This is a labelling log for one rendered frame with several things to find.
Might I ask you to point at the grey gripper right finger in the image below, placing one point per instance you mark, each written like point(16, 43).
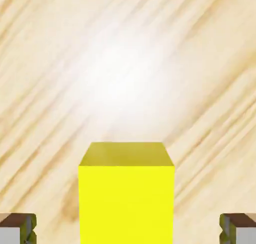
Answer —
point(241, 231)

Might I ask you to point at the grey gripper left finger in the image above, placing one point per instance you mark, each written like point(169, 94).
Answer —
point(14, 230)

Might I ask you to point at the small yellow cube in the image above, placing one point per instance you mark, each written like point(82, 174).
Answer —
point(126, 198)

